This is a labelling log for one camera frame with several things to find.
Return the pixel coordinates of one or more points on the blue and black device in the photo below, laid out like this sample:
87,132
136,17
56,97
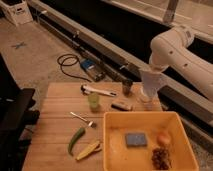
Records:
94,72

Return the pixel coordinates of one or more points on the metal spoon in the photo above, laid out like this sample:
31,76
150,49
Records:
88,122

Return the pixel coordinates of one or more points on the green chili pepper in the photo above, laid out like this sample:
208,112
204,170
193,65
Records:
78,134

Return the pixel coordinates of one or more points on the orange peach fruit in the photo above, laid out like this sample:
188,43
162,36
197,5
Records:
163,139

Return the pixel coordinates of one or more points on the white storage crate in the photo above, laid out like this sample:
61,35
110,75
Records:
17,13

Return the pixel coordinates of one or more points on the blue sponge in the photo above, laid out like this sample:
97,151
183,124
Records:
135,139

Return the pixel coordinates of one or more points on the yellow plastic bin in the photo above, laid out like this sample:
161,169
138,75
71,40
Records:
117,156

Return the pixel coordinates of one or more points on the small green cup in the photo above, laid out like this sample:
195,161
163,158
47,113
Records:
93,100

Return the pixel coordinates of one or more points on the white paper cup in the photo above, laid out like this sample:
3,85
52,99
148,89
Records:
148,102

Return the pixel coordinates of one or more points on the white handled tool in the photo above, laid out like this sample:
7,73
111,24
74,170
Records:
88,90

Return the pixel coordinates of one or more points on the small dark cup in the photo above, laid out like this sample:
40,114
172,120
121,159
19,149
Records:
126,86

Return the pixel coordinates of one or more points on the dark grape bunch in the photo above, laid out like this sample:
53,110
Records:
161,159

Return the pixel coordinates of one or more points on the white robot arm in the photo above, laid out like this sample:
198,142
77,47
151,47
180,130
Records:
170,49

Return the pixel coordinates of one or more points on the black equipment at left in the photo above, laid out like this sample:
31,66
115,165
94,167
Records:
15,114

